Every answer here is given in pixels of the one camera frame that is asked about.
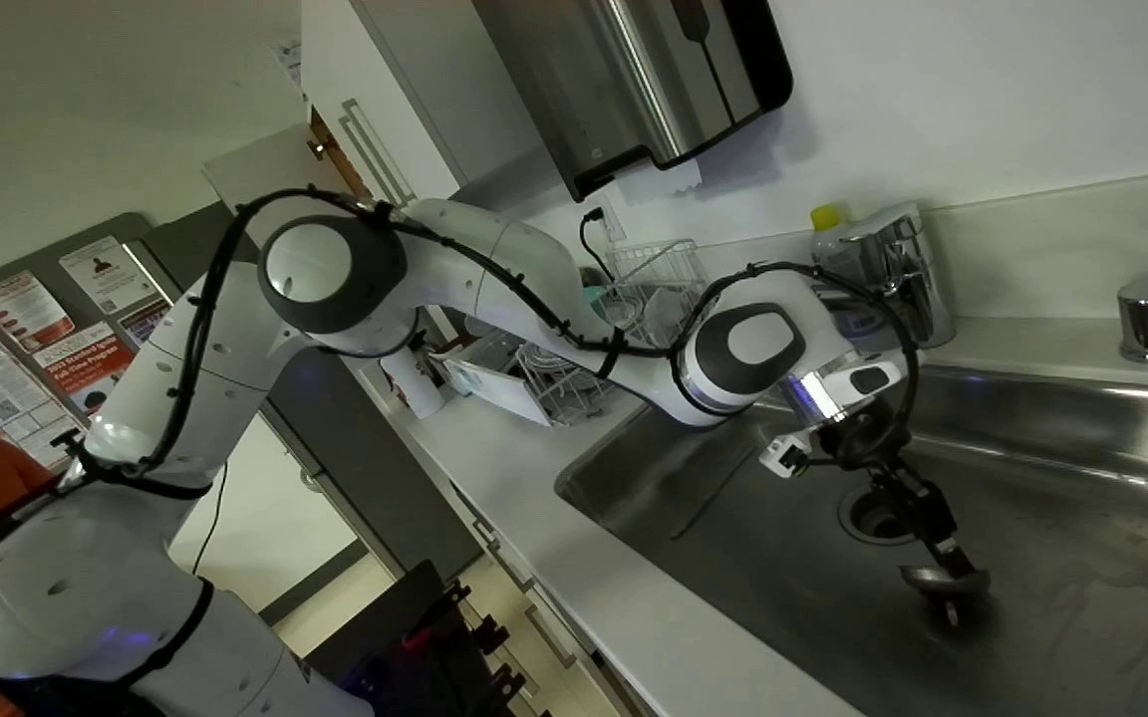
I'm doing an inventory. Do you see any white wire dish rack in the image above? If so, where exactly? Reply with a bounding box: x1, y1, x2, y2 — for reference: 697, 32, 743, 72
460, 235, 711, 429

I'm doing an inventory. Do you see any teal bowl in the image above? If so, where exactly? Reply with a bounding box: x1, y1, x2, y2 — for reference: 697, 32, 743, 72
574, 283, 637, 335

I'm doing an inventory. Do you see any white upper cabinet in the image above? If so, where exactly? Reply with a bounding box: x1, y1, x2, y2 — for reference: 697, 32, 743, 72
198, 0, 566, 214

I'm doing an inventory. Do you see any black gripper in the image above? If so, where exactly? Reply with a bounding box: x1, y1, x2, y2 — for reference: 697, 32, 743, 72
821, 404, 986, 583

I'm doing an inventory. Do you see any white poster red heading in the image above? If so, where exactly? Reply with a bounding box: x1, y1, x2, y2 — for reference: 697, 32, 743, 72
0, 270, 81, 360

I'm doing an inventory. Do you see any stainless steel sink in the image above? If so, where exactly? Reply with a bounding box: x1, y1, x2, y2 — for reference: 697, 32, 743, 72
549, 355, 1148, 717

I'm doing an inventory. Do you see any dish soap bottle yellow cap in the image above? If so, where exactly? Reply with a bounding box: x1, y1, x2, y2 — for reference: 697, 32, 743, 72
805, 194, 871, 274

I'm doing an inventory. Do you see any white dish rack tray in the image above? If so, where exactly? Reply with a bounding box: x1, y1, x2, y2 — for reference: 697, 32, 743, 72
445, 335, 560, 429

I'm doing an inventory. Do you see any black power plug cable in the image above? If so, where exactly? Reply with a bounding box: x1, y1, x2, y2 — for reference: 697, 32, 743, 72
574, 204, 623, 283

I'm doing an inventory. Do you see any metal cabinet handle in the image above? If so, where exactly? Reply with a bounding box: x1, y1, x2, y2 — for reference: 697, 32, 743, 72
334, 97, 408, 208

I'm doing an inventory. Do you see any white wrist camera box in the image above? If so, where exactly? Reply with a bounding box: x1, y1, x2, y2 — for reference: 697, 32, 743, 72
758, 429, 821, 482

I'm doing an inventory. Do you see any round metal sink stopper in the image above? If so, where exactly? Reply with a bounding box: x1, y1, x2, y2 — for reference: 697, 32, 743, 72
902, 557, 993, 607

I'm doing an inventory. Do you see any white poster black icon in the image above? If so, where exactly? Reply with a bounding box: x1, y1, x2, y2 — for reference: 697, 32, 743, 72
59, 235, 158, 319

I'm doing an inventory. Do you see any red and white poster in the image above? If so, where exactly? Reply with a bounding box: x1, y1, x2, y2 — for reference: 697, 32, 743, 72
32, 319, 138, 419

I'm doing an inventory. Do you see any stainless paper towel dispenser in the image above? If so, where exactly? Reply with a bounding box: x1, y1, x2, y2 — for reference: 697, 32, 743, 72
471, 0, 796, 208

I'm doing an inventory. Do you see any kitchen base cabinet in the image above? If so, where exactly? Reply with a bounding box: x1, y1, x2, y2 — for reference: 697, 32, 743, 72
265, 355, 487, 583

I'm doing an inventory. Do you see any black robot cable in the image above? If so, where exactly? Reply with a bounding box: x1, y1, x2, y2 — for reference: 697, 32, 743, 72
73, 184, 925, 498

